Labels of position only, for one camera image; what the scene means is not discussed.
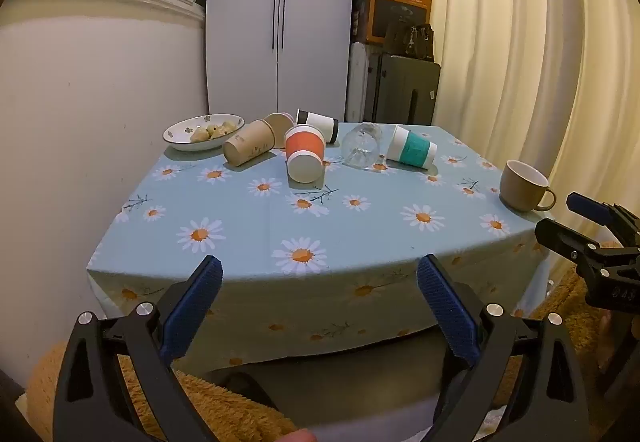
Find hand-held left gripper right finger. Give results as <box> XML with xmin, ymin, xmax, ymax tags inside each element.
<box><xmin>416</xmin><ymin>253</ymin><xmax>591</xmax><ymax>442</ymax></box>

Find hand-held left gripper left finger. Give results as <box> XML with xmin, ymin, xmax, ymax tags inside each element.
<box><xmin>52</xmin><ymin>255</ymin><xmax>224</xmax><ymax>442</ymax></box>

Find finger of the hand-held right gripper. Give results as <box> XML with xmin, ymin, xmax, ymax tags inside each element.
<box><xmin>567</xmin><ymin>191</ymin><xmax>640</xmax><ymax>245</ymax></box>
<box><xmin>534</xmin><ymin>218</ymin><xmax>601</xmax><ymax>270</ymax></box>

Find teal and white paper cup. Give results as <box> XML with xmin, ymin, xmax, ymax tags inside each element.
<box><xmin>385</xmin><ymin>124</ymin><xmax>440</xmax><ymax>171</ymax></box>

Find brown paper cup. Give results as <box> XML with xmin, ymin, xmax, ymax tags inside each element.
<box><xmin>222</xmin><ymin>119</ymin><xmax>277</xmax><ymax>168</ymax></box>
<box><xmin>263</xmin><ymin>112</ymin><xmax>296</xmax><ymax>151</ymax></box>

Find orange and white paper cup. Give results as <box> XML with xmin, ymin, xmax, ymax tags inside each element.
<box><xmin>283</xmin><ymin>124</ymin><xmax>327</xmax><ymax>184</ymax></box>

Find black and white paper cup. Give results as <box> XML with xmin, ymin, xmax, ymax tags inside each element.
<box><xmin>295</xmin><ymin>109</ymin><xmax>340</xmax><ymax>145</ymax></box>

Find beige ceramic mug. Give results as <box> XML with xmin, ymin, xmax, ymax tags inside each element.
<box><xmin>499</xmin><ymin>159</ymin><xmax>558</xmax><ymax>214</ymax></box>

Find brown fluffy blanket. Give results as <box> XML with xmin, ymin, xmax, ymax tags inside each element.
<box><xmin>25</xmin><ymin>238</ymin><xmax>626</xmax><ymax>442</ymax></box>

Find blue daisy tablecloth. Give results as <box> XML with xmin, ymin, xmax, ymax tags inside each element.
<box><xmin>86</xmin><ymin>121</ymin><xmax>557</xmax><ymax>374</ymax></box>

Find cream curtain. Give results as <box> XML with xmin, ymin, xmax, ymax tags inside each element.
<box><xmin>404</xmin><ymin>0</ymin><xmax>640</xmax><ymax>224</ymax></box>

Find white floral bowl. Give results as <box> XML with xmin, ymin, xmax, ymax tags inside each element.
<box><xmin>162</xmin><ymin>113</ymin><xmax>246</xmax><ymax>153</ymax></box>

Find pale food pieces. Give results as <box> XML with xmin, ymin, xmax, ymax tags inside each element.
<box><xmin>189</xmin><ymin>120</ymin><xmax>237</xmax><ymax>143</ymax></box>

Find clear glass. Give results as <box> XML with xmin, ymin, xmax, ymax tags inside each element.
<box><xmin>340</xmin><ymin>121</ymin><xmax>384</xmax><ymax>168</ymax></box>

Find grey suitcase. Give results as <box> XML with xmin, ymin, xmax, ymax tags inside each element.
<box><xmin>369</xmin><ymin>53</ymin><xmax>442</xmax><ymax>126</ymax></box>

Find dark handbag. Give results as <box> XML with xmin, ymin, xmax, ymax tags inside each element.
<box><xmin>383</xmin><ymin>19</ymin><xmax>435</xmax><ymax>62</ymax></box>

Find white wardrobe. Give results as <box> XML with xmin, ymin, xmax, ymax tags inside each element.
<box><xmin>204</xmin><ymin>0</ymin><xmax>362</xmax><ymax>126</ymax></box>

